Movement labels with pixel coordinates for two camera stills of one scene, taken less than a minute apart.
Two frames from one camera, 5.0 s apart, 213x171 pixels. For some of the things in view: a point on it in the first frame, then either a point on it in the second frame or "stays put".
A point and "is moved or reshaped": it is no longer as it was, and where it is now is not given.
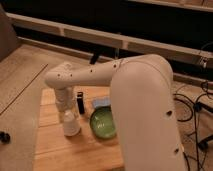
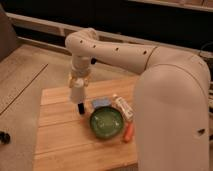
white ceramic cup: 71,123 is moved or reshaped
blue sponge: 101,101 stays put
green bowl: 102,122 stays put
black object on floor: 4,137 stays put
